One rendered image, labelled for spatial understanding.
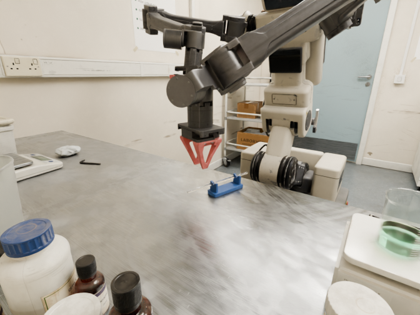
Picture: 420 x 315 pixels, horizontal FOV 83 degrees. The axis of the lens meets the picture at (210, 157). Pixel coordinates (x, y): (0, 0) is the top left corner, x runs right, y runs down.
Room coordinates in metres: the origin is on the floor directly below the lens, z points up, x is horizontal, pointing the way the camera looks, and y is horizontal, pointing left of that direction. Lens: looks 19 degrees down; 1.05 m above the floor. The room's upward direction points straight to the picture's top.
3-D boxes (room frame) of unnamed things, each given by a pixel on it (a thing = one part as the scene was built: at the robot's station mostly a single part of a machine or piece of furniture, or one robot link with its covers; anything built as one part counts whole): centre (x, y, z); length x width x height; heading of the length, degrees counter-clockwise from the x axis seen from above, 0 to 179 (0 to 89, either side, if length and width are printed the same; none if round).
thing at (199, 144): (0.53, 0.02, 0.88); 0.07 x 0.07 x 0.09; 36
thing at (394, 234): (0.25, -0.24, 0.87); 0.06 x 0.05 x 0.08; 97
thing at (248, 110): (2.69, -0.56, 0.59); 0.65 x 0.48 x 0.93; 55
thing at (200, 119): (0.53, 0.02, 0.96); 0.10 x 0.07 x 0.07; 36
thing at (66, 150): (0.87, 0.55, 0.77); 0.08 x 0.08 x 0.04; 58
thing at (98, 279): (0.23, 0.15, 0.79); 0.03 x 0.03 x 0.08
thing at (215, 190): (0.58, -0.04, 0.77); 0.10 x 0.03 x 0.04; 126
